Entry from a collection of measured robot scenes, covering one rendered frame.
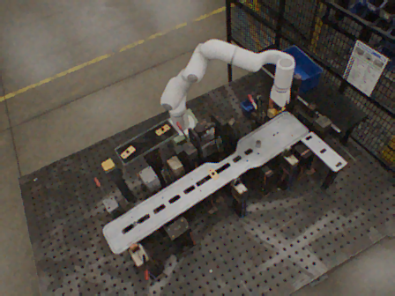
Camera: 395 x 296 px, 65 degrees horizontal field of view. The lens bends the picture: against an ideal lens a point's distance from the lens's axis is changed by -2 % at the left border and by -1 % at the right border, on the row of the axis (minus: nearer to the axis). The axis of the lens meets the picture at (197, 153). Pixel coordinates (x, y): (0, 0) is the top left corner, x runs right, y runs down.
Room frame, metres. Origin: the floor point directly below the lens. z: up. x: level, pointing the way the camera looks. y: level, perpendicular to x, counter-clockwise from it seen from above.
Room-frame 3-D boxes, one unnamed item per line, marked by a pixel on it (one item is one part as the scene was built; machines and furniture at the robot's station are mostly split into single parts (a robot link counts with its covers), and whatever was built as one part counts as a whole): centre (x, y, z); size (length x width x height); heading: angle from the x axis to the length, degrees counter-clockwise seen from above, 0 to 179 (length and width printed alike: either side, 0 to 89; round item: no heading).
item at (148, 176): (0.92, 0.30, 0.90); 0.13 x 0.10 x 0.41; 24
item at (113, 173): (1.01, 0.51, 0.92); 0.08 x 0.08 x 0.44; 24
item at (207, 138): (1.14, -0.08, 0.94); 0.18 x 0.13 x 0.49; 114
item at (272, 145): (0.89, -0.05, 1.00); 1.38 x 0.22 x 0.02; 114
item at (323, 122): (1.09, -0.80, 0.88); 0.08 x 0.08 x 0.36; 24
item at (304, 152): (0.96, -0.64, 0.84); 0.11 x 0.10 x 0.28; 24
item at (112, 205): (0.82, 0.54, 0.88); 0.11 x 0.10 x 0.36; 24
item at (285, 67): (1.10, -0.49, 1.53); 0.09 x 0.08 x 0.13; 153
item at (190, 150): (1.07, 0.04, 0.89); 0.13 x 0.11 x 0.38; 24
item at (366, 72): (1.23, -1.04, 1.30); 0.23 x 0.02 x 0.31; 24
